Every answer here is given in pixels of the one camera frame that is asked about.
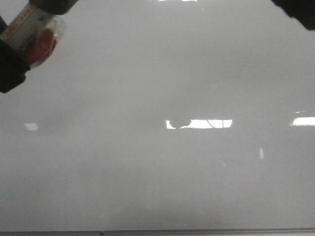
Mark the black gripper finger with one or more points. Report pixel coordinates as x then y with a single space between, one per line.
302 10
56 7
12 68

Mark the white whiteboard with aluminium frame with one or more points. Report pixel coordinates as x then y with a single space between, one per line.
164 115

